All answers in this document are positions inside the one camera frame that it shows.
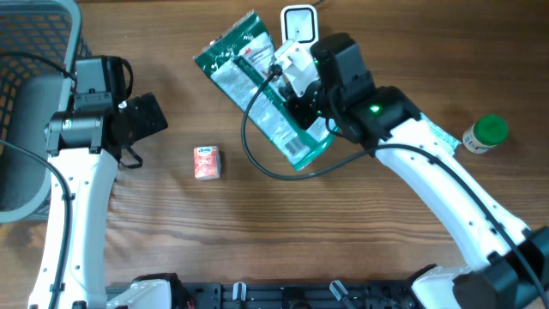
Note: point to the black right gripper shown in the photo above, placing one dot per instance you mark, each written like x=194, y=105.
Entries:
x=295, y=106

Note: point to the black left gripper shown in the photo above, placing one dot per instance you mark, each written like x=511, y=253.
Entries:
x=151, y=118

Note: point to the orange Kleenex tissue pack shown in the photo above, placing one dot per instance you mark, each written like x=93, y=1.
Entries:
x=207, y=163

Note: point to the green 3M gloves package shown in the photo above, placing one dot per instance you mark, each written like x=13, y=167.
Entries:
x=237, y=63

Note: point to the mint green wipes pack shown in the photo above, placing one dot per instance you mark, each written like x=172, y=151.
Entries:
x=446, y=140

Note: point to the green lid white jar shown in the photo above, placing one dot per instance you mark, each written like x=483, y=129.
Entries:
x=487, y=133

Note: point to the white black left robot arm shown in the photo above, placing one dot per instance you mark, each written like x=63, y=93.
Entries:
x=84, y=148

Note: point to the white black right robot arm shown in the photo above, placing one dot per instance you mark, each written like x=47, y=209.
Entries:
x=506, y=262

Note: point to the white barcode scanner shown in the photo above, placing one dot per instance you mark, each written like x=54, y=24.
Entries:
x=299, y=23

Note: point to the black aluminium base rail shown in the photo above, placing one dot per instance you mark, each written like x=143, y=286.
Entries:
x=214, y=295

